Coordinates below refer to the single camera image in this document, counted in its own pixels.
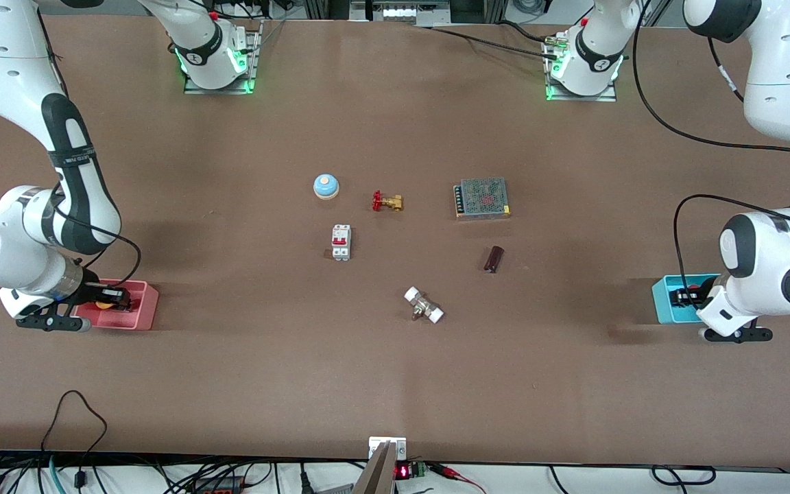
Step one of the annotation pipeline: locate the grey metal device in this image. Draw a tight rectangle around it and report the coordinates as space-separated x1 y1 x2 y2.
349 0 452 27

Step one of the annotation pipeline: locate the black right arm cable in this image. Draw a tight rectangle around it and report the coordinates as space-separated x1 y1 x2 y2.
52 206 143 283

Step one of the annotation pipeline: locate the white metal bracket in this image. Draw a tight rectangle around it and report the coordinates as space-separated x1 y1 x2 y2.
369 437 407 460

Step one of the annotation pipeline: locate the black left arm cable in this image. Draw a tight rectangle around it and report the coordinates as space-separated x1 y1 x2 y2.
632 0 790 292

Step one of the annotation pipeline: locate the pink plastic box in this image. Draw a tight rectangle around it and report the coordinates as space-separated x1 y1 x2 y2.
69 279 160 331

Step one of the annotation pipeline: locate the black power adapter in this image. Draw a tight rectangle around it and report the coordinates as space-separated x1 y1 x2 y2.
193 473 245 494

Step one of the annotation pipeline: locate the black cable across table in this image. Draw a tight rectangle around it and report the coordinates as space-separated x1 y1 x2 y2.
417 21 560 61

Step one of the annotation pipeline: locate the black looped cable with plug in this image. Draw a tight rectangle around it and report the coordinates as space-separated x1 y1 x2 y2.
42 390 108 486

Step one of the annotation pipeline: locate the grey camera post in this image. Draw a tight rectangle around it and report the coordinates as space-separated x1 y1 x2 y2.
352 441 396 494

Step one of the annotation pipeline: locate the metal mesh power supply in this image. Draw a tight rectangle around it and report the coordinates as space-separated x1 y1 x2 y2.
453 177 512 221

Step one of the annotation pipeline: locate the black coiled cable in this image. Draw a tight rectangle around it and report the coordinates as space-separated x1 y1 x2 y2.
651 464 717 486

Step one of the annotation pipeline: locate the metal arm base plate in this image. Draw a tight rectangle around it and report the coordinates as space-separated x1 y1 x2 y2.
184 19 262 95
544 31 617 102

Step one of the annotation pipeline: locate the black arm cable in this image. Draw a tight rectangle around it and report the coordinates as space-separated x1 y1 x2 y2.
52 206 143 283
632 0 790 292

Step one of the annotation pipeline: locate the cyan plastic box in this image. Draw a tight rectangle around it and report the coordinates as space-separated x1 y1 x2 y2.
652 274 722 325

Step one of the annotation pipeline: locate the red clip lead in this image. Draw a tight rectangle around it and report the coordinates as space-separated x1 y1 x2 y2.
429 464 486 494

